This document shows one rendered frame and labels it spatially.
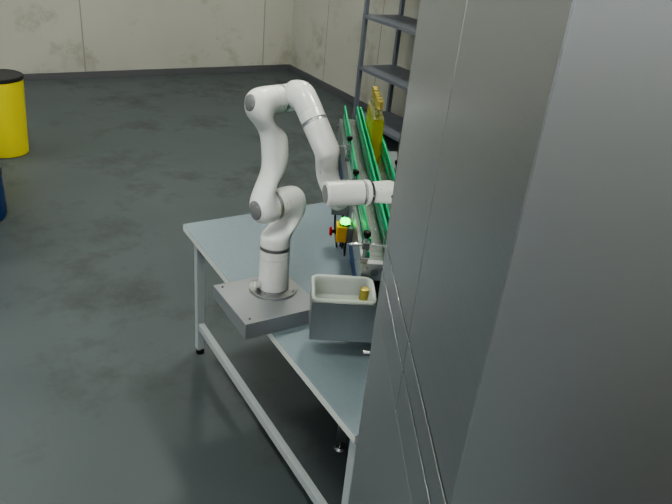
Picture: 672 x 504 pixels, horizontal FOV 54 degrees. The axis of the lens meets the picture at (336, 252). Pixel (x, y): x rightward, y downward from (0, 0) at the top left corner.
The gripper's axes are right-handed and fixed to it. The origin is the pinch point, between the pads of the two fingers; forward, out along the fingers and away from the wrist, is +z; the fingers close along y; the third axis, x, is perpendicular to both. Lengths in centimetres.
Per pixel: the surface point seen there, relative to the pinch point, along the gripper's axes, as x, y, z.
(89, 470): -134, -27, -116
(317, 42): -80, -670, 170
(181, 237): -134, -235, -55
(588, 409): 39, 148, -50
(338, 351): -59, 9, -24
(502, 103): 69, 132, -59
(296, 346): -59, 3, -38
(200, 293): -96, -97, -60
